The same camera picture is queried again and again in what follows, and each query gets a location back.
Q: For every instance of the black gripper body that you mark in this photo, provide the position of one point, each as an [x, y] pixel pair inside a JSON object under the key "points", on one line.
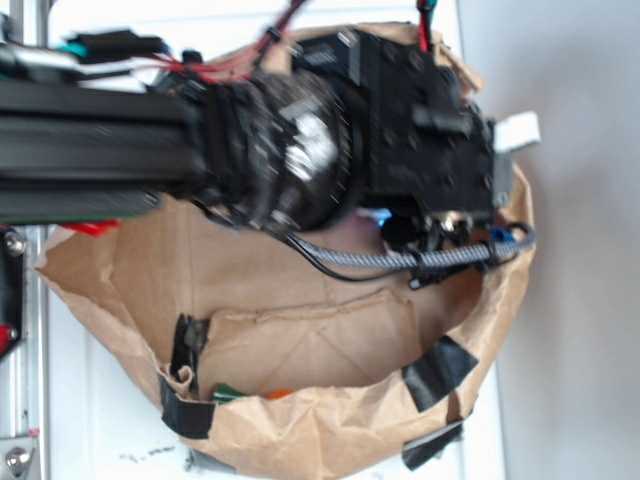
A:
{"points": [[421, 150]]}

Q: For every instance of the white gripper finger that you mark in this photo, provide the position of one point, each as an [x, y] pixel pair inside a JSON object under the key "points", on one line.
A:
{"points": [[517, 131]]}

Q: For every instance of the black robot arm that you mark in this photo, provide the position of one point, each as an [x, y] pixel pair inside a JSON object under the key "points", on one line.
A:
{"points": [[269, 151]]}

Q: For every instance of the brown paper bag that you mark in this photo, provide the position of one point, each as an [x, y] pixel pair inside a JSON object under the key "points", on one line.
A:
{"points": [[384, 327]]}

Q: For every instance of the orange toy carrot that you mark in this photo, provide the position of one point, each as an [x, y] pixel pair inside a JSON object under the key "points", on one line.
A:
{"points": [[225, 393]]}

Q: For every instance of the black mounting bracket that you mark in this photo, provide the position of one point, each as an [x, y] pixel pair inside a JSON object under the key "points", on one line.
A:
{"points": [[10, 285]]}

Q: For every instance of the aluminium frame rail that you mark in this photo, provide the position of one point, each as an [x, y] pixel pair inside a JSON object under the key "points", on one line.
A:
{"points": [[25, 413]]}

